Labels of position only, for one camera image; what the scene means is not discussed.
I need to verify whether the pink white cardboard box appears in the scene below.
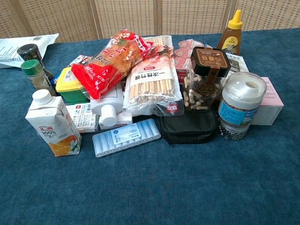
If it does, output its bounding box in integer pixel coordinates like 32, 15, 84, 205
249, 76, 286, 127

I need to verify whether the clear battery pack case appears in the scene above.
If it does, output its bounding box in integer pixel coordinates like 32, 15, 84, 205
91, 117, 163, 158

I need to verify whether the brown-lidded chocolate biscuit jar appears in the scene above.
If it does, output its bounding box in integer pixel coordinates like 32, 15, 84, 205
181, 45, 233, 113

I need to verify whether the clear jar with blue label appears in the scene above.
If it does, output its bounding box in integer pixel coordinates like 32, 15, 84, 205
215, 71, 270, 142

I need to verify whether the white printed leaflet pack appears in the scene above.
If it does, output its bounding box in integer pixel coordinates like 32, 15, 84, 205
223, 51, 250, 78

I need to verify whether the black-capped pepper grinder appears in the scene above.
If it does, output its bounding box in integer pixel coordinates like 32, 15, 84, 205
16, 42, 54, 82

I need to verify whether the green-capped spice jar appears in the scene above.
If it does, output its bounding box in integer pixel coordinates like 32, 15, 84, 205
20, 58, 57, 98

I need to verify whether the white printed medicine box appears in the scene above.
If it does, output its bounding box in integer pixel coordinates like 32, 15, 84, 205
65, 102, 99, 134

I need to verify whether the red orange bread bag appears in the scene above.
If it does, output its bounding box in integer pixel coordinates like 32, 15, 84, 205
69, 28, 157, 101

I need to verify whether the woven rattan folding screen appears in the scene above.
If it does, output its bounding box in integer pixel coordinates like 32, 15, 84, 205
0, 0, 300, 45

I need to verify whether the white bottle with cap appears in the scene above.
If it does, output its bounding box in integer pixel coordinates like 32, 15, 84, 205
89, 81, 127, 128

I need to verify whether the white plastic mailer bag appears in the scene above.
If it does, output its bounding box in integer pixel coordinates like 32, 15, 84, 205
0, 33, 61, 70

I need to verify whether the white orange juice carton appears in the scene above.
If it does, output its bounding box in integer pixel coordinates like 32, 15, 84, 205
23, 87, 83, 159

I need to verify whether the blue tablecloth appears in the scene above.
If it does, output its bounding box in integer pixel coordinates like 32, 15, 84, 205
0, 28, 300, 225

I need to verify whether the yellow-capped honey squeeze bottle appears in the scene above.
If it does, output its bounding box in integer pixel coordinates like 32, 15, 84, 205
215, 9, 245, 57

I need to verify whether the black zipper pouch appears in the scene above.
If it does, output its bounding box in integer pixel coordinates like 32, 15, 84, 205
159, 107, 219, 148

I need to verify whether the bamboo chopsticks bag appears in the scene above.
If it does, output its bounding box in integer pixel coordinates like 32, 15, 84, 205
119, 34, 186, 118

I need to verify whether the yellow-lidded green container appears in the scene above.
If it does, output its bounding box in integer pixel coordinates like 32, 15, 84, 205
54, 66, 90, 105

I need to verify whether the red white jelly cup pack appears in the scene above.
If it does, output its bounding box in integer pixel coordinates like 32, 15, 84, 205
173, 38, 206, 84

